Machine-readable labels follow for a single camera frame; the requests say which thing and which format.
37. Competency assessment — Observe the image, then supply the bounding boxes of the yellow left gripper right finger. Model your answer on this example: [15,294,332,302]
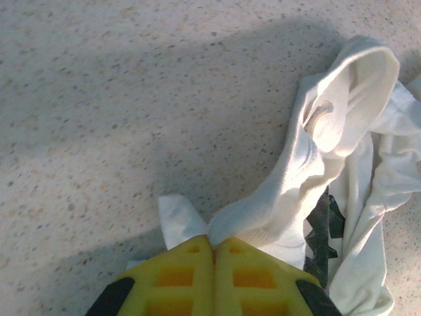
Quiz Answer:
[213,236,343,316]

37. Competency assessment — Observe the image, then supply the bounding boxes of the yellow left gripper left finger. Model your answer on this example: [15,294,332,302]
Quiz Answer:
[86,234,216,316]

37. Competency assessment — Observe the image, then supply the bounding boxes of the white t-shirt with black print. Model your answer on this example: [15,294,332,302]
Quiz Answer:
[126,35,421,316]

